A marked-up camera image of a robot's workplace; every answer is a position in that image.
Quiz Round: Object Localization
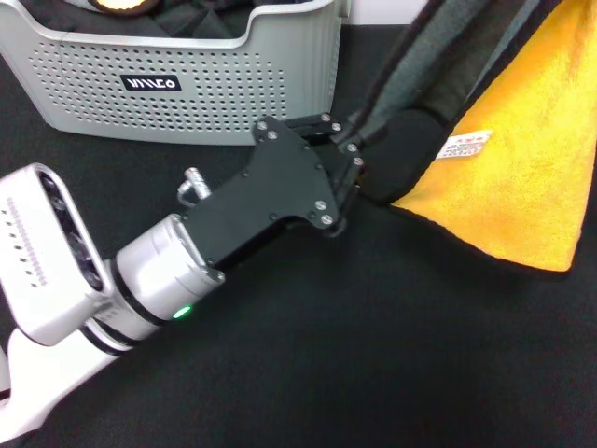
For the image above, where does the dark cloth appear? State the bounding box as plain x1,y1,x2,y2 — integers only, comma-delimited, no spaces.
41,0,262,41

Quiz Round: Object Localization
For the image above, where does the grey perforated plastic storage box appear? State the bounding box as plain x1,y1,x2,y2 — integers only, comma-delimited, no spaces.
0,0,350,147

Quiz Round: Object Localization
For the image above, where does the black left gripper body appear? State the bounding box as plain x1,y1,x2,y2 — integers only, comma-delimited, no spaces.
179,117,349,272

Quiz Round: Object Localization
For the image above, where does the yellow and grey towel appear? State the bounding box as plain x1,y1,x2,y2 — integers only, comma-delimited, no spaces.
342,0,597,284

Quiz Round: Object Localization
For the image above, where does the silver left gripper elbow connector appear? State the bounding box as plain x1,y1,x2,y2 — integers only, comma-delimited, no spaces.
175,167,210,207

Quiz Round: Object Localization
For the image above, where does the black tablecloth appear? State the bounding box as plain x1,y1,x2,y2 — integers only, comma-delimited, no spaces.
0,22,597,448

